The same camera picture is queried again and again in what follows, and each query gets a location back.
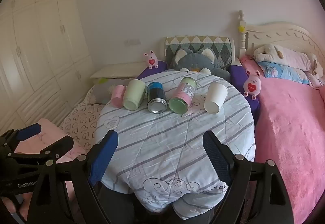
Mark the white cup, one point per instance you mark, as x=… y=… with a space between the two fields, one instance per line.
x=215 y=98

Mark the heart print sheet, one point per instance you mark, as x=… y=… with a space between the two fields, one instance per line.
x=81 y=122

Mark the cream bed headboard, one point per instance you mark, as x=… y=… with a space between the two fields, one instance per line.
x=279 y=32

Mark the grey cushion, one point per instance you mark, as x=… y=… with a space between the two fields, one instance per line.
x=104 y=90

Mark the grey plush cat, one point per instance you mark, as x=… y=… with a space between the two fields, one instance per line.
x=195 y=61

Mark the diamond pattern cushion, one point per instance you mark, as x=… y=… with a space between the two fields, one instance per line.
x=223 y=47

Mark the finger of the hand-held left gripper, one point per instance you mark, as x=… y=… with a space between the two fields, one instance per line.
x=29 y=131
x=57 y=144

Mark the striped white quilt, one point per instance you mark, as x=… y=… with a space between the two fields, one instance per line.
x=172 y=142

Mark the light green cup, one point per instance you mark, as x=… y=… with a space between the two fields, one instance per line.
x=133 y=95

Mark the pink fleece blanket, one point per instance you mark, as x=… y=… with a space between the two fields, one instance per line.
x=292 y=127

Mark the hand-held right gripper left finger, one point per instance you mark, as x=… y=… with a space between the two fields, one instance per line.
x=102 y=160

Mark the blue and black can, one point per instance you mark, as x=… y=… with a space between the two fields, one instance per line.
x=156 y=98

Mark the person's left hand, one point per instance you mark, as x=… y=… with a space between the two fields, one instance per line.
x=6 y=205

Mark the pink folded cloth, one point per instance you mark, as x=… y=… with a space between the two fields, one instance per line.
x=48 y=137

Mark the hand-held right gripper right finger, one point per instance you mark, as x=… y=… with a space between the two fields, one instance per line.
x=215 y=159

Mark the green and pink patterned cup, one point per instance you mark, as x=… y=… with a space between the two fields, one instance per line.
x=183 y=97

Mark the small pink bunny toy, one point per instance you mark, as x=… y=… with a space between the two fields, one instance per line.
x=151 y=60

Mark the large pink bunny toy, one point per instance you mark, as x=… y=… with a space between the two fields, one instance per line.
x=252 y=85

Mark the white pillow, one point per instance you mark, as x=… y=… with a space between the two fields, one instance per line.
x=114 y=71

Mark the yellow star sticker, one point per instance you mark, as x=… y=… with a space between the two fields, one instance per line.
x=241 y=28

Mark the blue printed pillow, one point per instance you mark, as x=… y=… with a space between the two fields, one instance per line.
x=284 y=71

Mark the cream wardrobe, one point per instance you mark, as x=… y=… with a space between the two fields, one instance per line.
x=38 y=48

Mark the white plush dog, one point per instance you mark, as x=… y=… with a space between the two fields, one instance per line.
x=273 y=54

